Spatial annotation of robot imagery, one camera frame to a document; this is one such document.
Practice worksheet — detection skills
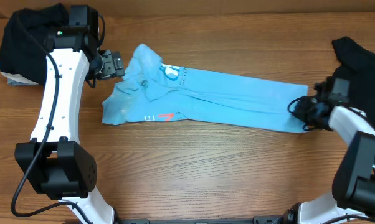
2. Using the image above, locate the beige folded garment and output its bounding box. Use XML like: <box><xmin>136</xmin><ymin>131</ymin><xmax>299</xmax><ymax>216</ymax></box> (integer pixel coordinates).
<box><xmin>0</xmin><ymin>67</ymin><xmax>37</xmax><ymax>86</ymax></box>

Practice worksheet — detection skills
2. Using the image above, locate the light blue t-shirt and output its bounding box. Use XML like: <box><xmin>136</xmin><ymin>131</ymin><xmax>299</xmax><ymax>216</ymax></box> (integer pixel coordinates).
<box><xmin>102</xmin><ymin>44</ymin><xmax>308</xmax><ymax>133</ymax></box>

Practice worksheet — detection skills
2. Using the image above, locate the black folded garment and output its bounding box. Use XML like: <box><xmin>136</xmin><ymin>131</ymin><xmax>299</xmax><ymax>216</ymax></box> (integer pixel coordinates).
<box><xmin>0</xmin><ymin>4</ymin><xmax>69</xmax><ymax>85</ymax></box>

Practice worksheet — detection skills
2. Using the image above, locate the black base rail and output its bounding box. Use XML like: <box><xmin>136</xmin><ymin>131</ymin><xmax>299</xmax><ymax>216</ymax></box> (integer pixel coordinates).
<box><xmin>115</xmin><ymin>215</ymin><xmax>283</xmax><ymax>224</ymax></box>

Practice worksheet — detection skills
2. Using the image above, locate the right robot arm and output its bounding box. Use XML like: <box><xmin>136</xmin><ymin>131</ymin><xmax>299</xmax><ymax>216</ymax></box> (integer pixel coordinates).
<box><xmin>276</xmin><ymin>78</ymin><xmax>375</xmax><ymax>223</ymax></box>

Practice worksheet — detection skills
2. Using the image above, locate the black crumpled garment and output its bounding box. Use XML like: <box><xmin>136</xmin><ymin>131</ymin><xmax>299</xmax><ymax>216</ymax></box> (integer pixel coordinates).
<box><xmin>332</xmin><ymin>37</ymin><xmax>375</xmax><ymax>125</ymax></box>

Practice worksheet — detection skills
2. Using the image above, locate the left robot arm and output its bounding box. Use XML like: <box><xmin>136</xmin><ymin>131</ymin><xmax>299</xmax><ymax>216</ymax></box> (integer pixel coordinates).
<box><xmin>14</xmin><ymin>5</ymin><xmax>125</xmax><ymax>224</ymax></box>

